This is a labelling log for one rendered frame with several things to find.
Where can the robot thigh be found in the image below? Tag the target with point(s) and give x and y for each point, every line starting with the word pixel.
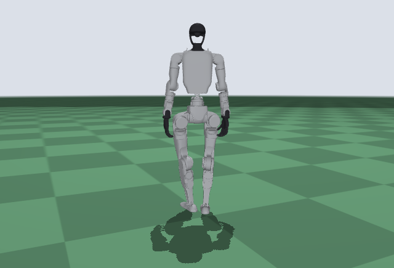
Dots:
pixel 210 135
pixel 180 122

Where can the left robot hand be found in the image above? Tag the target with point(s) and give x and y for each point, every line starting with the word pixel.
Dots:
pixel 166 122

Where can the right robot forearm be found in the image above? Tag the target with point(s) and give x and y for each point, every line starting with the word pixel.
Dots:
pixel 224 105

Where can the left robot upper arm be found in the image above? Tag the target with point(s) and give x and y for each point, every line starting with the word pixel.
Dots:
pixel 176 59

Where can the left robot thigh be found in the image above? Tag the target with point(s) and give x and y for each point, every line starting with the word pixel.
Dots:
pixel 180 122

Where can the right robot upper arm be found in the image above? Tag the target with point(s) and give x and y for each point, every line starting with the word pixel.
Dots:
pixel 220 72

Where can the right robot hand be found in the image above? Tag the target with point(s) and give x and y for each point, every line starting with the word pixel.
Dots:
pixel 224 125

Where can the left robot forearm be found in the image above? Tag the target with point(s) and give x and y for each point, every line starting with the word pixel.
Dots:
pixel 168 103

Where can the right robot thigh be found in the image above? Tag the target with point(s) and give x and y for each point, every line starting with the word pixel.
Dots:
pixel 210 135

